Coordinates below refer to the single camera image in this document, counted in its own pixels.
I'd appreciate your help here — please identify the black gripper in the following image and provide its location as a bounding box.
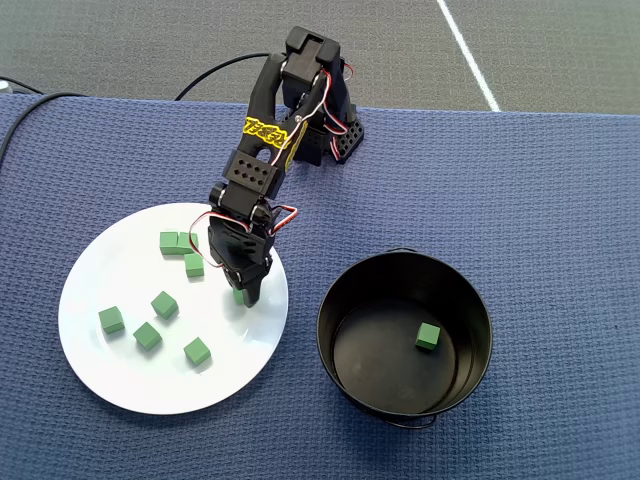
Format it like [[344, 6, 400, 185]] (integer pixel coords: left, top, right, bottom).
[[205, 212, 275, 308]]

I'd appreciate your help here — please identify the thin black cable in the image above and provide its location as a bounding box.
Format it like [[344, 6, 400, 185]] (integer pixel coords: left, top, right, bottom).
[[0, 91, 91, 164], [0, 75, 45, 96]]

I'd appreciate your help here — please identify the thin servo wire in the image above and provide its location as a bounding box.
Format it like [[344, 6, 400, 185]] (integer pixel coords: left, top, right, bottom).
[[188, 212, 224, 269], [269, 204, 300, 236], [319, 62, 357, 161], [269, 69, 331, 169]]

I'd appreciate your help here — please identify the white round plate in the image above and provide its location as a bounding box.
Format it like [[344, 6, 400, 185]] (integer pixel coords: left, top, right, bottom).
[[57, 201, 290, 416]]

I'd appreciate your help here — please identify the blue woven table mat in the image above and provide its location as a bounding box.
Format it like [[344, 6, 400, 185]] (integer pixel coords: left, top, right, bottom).
[[0, 93, 640, 480]]

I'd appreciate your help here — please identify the thick black cable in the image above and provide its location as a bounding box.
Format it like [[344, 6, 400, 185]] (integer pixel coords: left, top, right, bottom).
[[173, 52, 274, 101]]

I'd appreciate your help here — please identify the black metal bucket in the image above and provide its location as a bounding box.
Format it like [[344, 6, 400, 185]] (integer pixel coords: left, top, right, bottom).
[[315, 245, 495, 430]]

